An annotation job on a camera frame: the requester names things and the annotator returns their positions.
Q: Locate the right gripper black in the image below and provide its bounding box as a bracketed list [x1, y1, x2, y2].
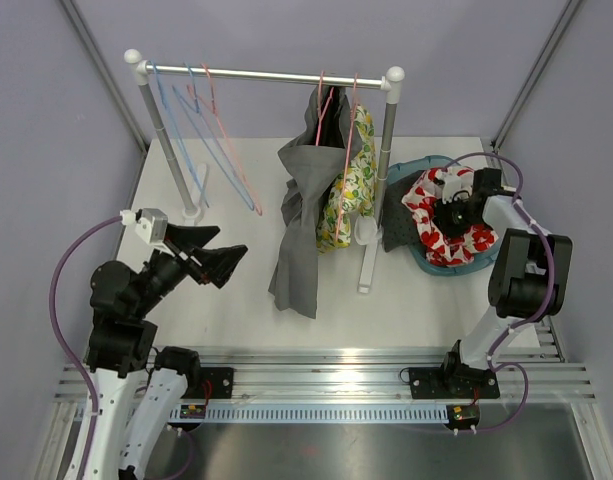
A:
[426, 196, 481, 241]

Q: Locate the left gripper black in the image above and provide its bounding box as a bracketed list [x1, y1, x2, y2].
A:
[132, 222, 247, 318]

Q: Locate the red poppy white skirt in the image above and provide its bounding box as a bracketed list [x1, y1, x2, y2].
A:
[401, 165, 499, 267]

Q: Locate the dark grey dotted skirt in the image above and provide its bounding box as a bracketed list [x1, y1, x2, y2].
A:
[381, 170, 425, 254]

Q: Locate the plain grey skirt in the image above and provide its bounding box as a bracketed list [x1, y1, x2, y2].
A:
[269, 87, 360, 319]

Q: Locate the blue wire hanger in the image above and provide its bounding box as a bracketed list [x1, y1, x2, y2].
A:
[151, 62, 208, 207]
[172, 66, 255, 213]

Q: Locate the pink wire hanger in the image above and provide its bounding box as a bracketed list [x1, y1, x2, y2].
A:
[188, 63, 263, 216]
[315, 70, 336, 146]
[334, 72, 359, 243]

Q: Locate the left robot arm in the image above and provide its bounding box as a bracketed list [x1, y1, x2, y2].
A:
[66, 225, 248, 479]

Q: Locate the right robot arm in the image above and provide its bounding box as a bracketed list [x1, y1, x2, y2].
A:
[410, 168, 573, 399]

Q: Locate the lemon print skirt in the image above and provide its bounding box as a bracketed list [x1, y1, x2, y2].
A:
[316, 104, 377, 254]

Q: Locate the clothes rack silver white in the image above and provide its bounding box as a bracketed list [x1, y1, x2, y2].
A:
[122, 48, 406, 295]

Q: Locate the blue plastic basket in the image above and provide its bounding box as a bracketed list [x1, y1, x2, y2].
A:
[386, 155, 499, 277]

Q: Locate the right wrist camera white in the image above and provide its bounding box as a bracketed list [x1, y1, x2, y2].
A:
[433, 166, 474, 204]

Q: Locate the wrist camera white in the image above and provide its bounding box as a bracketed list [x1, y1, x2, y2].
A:
[120, 208, 168, 247]
[433, 166, 474, 204]

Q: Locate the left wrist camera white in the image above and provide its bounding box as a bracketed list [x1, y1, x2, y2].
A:
[120, 208, 168, 247]

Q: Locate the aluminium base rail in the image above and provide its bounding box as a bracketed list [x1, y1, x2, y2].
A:
[53, 347, 600, 404]

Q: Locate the white slotted cable duct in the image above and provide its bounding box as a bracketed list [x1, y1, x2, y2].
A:
[73, 404, 452, 424]

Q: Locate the right frame post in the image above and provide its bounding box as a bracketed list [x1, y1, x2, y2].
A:
[490, 0, 585, 153]

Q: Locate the frame post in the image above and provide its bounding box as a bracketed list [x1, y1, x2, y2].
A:
[490, 0, 585, 153]
[60, 0, 147, 151]

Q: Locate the left frame post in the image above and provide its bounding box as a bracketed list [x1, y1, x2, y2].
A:
[60, 0, 147, 151]

